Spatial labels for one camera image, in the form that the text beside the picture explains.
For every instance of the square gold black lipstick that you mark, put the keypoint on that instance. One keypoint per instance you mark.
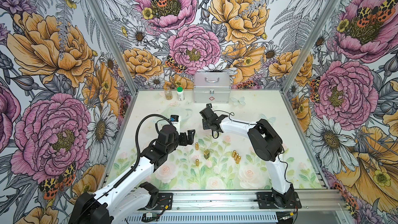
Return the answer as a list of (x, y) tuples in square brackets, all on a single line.
[(206, 154)]

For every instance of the white bottle green cap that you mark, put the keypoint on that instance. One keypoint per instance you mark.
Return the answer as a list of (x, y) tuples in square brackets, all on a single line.
[(180, 93)]

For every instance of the silver aluminium first aid case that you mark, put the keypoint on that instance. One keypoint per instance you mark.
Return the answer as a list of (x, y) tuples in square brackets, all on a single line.
[(211, 87)]

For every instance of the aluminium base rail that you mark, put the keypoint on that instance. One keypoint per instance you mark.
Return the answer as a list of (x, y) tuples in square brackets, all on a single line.
[(310, 206)]

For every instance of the gold lipstick pair upper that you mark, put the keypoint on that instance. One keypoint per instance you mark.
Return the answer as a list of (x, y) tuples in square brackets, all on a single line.
[(234, 154)]

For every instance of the gold lipstick pair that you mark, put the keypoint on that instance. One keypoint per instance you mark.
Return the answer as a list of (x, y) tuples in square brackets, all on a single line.
[(237, 158), (234, 154)]

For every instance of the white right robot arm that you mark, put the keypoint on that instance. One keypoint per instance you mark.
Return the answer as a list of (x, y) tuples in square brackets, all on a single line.
[(267, 145)]

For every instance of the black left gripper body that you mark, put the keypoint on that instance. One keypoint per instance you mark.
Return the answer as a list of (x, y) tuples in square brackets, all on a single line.
[(182, 140)]

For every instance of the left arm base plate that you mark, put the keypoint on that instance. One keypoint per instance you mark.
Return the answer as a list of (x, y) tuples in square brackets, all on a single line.
[(163, 202)]

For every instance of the gold lipstick pair lower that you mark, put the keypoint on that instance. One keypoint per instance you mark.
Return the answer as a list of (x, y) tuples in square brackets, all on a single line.
[(237, 158)]

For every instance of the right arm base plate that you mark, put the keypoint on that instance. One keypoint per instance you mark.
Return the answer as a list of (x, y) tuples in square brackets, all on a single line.
[(268, 200)]

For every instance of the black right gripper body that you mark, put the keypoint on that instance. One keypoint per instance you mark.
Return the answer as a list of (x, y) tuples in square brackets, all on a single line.
[(206, 125)]

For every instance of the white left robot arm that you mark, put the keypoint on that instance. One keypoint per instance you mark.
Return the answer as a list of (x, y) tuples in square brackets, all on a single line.
[(128, 192)]

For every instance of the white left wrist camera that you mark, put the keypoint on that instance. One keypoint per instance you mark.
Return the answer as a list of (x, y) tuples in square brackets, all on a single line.
[(175, 120)]

